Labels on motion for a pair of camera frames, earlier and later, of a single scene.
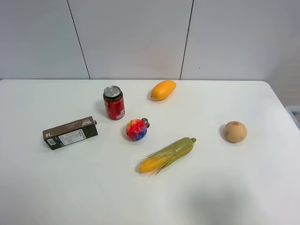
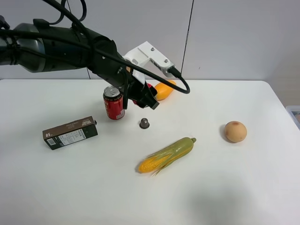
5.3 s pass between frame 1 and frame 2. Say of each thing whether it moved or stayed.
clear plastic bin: stayed
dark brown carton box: stayed
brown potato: stayed
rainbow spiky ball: moved
